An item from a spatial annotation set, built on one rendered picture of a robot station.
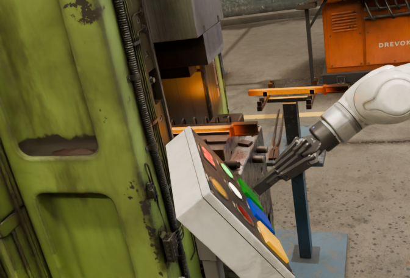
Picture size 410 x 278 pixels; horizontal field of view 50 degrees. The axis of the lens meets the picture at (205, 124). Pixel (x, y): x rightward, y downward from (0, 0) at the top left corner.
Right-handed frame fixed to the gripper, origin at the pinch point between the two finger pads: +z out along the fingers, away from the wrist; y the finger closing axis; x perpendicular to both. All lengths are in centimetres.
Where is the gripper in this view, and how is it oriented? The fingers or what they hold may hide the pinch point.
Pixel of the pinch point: (266, 181)
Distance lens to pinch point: 113.7
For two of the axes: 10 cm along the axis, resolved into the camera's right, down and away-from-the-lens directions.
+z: -7.6, 6.4, 1.3
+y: -1.4, -3.5, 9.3
